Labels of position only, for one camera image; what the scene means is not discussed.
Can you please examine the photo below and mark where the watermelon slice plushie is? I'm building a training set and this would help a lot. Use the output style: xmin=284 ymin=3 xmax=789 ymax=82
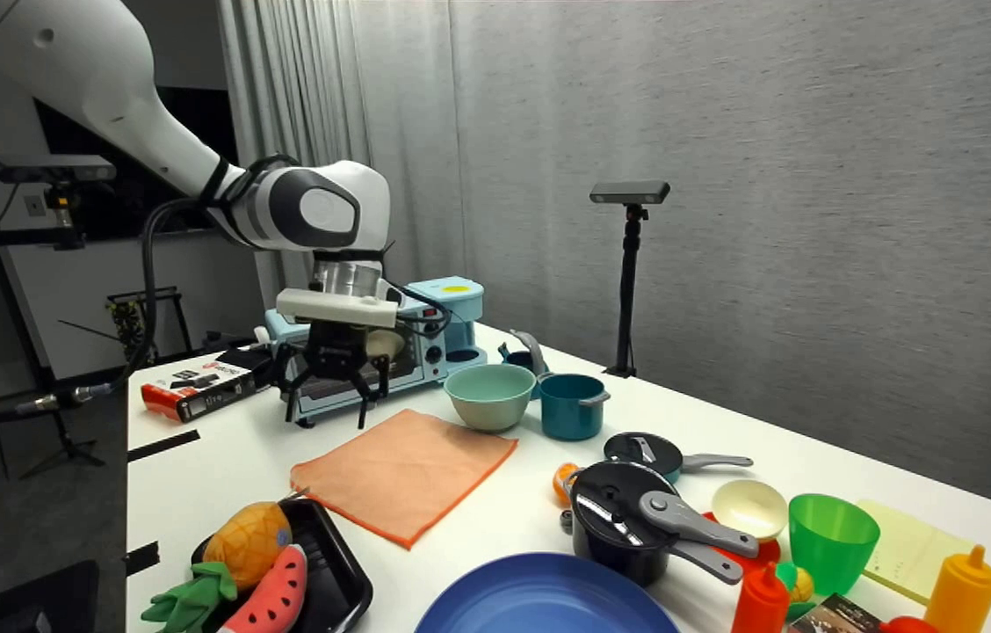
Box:
xmin=214 ymin=539 xmax=312 ymax=633

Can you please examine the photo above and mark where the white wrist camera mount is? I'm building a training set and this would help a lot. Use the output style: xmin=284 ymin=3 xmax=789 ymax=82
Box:
xmin=275 ymin=285 xmax=407 ymax=333

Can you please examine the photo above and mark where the black and orange box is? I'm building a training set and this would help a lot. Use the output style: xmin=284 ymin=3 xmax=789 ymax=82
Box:
xmin=136 ymin=342 xmax=284 ymax=424

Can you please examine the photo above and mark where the blue round plate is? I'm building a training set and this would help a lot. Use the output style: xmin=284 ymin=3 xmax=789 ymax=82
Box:
xmin=412 ymin=549 xmax=682 ymax=633

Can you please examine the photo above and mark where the light blue toaster oven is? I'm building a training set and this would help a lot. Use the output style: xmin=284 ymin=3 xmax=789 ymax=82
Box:
xmin=264 ymin=274 xmax=489 ymax=429

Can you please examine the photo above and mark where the small orange toy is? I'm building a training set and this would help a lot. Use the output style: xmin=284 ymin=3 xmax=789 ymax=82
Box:
xmin=549 ymin=456 xmax=584 ymax=511

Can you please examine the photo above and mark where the black camera on side stand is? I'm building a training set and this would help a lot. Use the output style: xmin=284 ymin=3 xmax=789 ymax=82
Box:
xmin=0 ymin=150 xmax=124 ymax=187

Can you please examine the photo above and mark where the green and yellow toy ball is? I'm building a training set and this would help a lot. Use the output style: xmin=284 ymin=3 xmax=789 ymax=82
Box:
xmin=775 ymin=557 xmax=818 ymax=624

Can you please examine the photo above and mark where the orange cloth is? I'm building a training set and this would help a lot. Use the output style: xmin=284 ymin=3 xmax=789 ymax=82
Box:
xmin=290 ymin=404 xmax=522 ymax=551

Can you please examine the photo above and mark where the yellow mustard bottle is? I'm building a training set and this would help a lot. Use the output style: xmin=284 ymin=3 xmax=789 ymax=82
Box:
xmin=921 ymin=543 xmax=991 ymax=633

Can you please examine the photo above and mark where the green plastic cup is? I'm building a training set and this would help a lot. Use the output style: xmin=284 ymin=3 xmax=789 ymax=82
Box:
xmin=783 ymin=488 xmax=883 ymax=601

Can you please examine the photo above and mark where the small black pan with lid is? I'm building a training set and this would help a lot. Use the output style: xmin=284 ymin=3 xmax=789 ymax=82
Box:
xmin=601 ymin=429 xmax=761 ymax=486

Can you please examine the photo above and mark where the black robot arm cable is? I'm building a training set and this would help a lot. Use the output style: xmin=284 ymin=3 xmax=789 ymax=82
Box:
xmin=0 ymin=195 xmax=229 ymax=429

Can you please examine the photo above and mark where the small cream bowl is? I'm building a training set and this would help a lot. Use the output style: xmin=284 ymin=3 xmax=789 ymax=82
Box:
xmin=706 ymin=475 xmax=790 ymax=544

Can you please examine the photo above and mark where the teal toy pot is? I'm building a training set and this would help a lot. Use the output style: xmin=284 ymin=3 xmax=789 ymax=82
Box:
xmin=536 ymin=372 xmax=617 ymax=447

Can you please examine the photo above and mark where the red ketchup bottle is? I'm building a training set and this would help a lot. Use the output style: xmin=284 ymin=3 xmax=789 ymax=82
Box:
xmin=729 ymin=558 xmax=795 ymax=633

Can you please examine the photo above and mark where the pale green bowl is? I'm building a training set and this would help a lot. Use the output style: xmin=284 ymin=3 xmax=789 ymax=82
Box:
xmin=445 ymin=360 xmax=544 ymax=436

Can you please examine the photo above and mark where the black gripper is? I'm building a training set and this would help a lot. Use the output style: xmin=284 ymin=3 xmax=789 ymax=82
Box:
xmin=279 ymin=321 xmax=391 ymax=432

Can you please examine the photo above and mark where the black ridged rectangular plate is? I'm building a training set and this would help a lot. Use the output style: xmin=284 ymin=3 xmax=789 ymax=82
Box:
xmin=186 ymin=492 xmax=377 ymax=633

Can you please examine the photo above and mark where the orange plushie with green leaves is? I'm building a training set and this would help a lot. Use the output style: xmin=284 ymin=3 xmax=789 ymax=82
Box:
xmin=136 ymin=498 xmax=296 ymax=633

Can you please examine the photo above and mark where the black tape strip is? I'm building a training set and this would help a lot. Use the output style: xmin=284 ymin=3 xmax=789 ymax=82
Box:
xmin=124 ymin=424 xmax=203 ymax=465

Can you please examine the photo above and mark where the pale yellow mat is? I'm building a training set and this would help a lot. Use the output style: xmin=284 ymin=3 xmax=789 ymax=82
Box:
xmin=853 ymin=498 xmax=973 ymax=608

